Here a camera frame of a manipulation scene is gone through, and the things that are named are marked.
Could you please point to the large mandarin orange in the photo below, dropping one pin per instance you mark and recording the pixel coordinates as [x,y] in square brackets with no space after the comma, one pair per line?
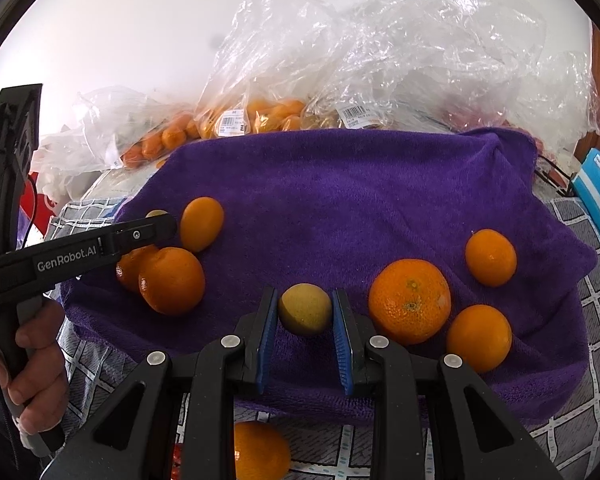
[410,301]

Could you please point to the clear bag of mandarins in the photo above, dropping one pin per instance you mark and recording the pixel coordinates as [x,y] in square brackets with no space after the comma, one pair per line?
[170,135]

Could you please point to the small mandarin orange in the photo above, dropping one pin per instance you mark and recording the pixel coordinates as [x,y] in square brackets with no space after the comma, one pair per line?
[491,257]
[479,338]

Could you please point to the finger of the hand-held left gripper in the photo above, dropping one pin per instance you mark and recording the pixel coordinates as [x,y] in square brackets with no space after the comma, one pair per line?
[145,235]

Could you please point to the yellow-green round fruit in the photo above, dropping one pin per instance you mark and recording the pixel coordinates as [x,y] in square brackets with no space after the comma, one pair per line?
[305,308]
[156,213]

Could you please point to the clear bag of red fruit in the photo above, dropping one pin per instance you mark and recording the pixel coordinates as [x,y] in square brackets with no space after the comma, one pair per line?
[480,115]

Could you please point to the red paper bag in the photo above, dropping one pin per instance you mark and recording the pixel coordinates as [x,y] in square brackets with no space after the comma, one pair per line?
[42,210]

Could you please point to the purple towel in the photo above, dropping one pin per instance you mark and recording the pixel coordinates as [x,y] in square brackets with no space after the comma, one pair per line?
[330,200]

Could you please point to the white plastic bag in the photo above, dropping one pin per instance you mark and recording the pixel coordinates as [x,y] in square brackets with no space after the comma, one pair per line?
[55,160]

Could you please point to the person's left hand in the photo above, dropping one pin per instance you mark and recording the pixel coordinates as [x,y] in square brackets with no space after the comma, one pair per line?
[42,370]

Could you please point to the clear bag of kumquats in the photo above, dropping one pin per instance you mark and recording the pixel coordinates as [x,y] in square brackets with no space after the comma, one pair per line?
[270,115]

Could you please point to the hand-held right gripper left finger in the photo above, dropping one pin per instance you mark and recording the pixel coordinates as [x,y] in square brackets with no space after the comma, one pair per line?
[268,345]

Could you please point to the small red fruit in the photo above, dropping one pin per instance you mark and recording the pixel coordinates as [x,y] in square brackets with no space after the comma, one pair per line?
[177,462]

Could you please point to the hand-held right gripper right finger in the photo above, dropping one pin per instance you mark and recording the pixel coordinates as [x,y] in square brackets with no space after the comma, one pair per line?
[342,345]

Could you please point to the pale printed bedsheet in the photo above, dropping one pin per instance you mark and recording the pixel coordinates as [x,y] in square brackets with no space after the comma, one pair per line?
[105,185]

